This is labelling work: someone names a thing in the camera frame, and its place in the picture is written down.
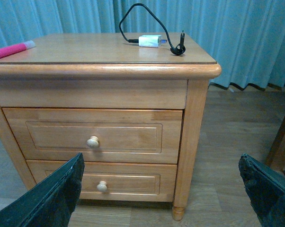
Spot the round drawer knob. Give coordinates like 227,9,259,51
86,136,99,149
97,181,107,193

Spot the wooden drawer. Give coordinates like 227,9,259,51
26,159,178,202
3,108,183,164

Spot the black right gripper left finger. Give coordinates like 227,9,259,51
0,153,85,227

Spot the upper round drawer knob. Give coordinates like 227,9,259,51
86,136,99,149

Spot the grey-blue curtain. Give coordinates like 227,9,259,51
0,0,285,88

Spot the dark wooden furniture frame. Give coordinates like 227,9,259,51
265,116,285,172

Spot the black usb cable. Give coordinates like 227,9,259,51
119,3,187,57

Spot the white charger adapter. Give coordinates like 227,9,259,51
138,35,167,48

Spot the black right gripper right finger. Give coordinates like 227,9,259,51
239,154,285,227

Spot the pink marker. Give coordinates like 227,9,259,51
0,40,36,59

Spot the lower round drawer knob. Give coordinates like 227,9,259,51
97,181,107,193

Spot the wooden nightstand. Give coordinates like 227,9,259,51
0,33,222,221

